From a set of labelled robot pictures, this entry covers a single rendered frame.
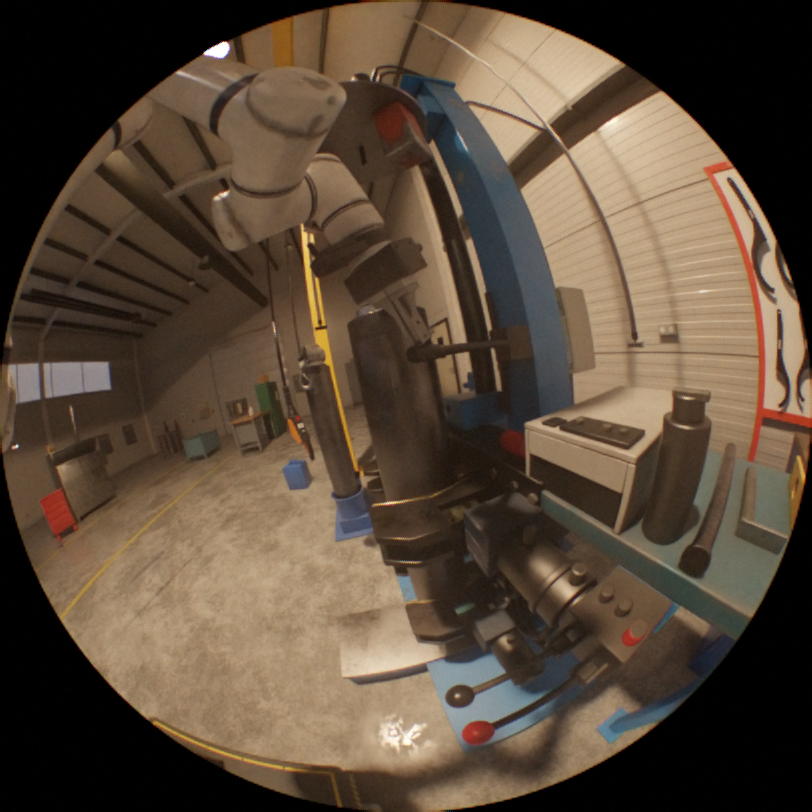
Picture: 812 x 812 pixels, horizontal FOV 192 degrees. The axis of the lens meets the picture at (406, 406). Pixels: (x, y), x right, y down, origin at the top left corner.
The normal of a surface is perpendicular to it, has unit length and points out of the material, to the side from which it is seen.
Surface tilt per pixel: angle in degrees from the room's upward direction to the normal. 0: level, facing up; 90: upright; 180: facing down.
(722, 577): 0
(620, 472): 90
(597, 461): 90
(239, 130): 128
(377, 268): 115
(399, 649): 0
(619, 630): 0
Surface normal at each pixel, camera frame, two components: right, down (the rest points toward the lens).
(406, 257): 0.65, 0.00
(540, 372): 0.22, 0.12
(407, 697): -0.19, -0.97
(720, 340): -0.96, 0.22
